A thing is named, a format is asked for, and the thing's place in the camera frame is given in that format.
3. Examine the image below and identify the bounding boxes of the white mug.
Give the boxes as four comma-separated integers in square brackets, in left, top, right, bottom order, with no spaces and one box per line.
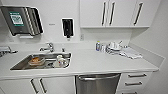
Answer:
[56,54,65,67]

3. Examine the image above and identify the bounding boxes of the grey paper towel dispenser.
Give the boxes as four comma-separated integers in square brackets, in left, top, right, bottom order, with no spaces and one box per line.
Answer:
[0,5,45,37]

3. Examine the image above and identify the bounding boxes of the white base cabinet with doors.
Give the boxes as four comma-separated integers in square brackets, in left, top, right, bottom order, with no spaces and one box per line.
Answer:
[0,75,77,94]

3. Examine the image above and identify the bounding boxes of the blue dish soap bottle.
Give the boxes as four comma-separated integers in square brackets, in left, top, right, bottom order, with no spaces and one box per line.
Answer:
[95,40,102,52]

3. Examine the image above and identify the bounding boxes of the white drawer unit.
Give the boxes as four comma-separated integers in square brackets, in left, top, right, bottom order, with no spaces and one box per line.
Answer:
[116,71,155,94]

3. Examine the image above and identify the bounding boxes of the chrome sink faucet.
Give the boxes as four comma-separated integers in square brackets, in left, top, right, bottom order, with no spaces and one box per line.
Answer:
[38,41,56,54]

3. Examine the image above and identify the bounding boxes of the stainless steel dishwasher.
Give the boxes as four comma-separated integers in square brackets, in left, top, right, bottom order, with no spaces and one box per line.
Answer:
[75,72,122,94]

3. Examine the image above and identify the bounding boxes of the white wall outlet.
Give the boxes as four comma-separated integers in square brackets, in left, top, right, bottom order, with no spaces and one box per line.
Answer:
[79,32,86,41]

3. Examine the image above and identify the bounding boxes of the white wall cabinet three doors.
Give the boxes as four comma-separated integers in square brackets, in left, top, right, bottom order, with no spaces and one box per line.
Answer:
[79,0,162,29]

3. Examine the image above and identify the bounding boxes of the orange sponge container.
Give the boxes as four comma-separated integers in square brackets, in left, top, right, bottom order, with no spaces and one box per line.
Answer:
[28,56,46,66]

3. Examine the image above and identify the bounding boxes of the small white bottle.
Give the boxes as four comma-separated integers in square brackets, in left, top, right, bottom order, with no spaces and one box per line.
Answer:
[100,43,107,53]

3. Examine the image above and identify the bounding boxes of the small chrome sink button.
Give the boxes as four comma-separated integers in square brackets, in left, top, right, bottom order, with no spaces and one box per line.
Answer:
[61,47,66,54]

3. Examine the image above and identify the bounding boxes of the stainless steel sink basin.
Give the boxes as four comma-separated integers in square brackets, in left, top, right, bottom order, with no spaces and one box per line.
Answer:
[9,51,73,71]

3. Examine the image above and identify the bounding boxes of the black soap dispenser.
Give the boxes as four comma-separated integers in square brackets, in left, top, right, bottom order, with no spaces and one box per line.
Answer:
[60,17,75,40]

